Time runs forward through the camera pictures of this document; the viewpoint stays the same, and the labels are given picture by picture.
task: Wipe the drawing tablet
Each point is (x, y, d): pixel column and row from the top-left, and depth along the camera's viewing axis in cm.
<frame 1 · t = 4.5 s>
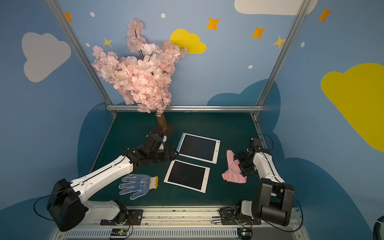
left hand: (173, 152, 81), fingers open
right hand: (238, 162, 88), fingers open
pink cloth: (233, 172, 90), point 2 cm above the table
far white drawing tablet: (199, 148, 104), on the table
near white drawing tablet: (189, 175, 90), on the table
blue dotted work glove: (139, 183, 88), on the table

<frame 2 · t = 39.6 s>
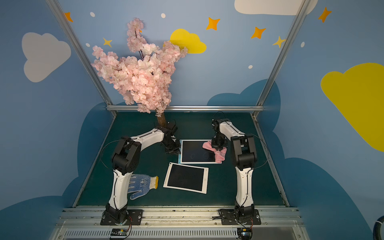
left hand: (180, 150, 98), fingers closed
right hand: (218, 148, 100), fingers closed
pink cloth: (220, 155, 97), point 3 cm above the table
far white drawing tablet: (192, 153, 101), on the table
the other named things where they were.

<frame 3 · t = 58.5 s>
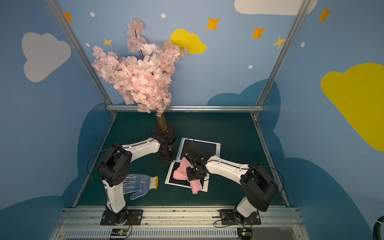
left hand: (173, 158, 95), fingers closed
right hand: (192, 175, 85), fingers closed
pink cloth: (181, 173, 87), point 4 cm above the table
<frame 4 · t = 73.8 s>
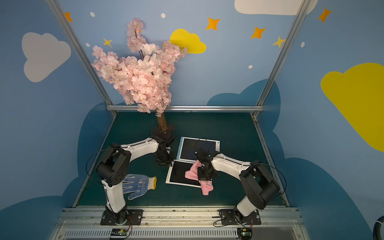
left hand: (172, 163, 93), fingers closed
right hand: (204, 177, 88), fingers closed
pink cloth: (206, 185, 83), point 4 cm above the table
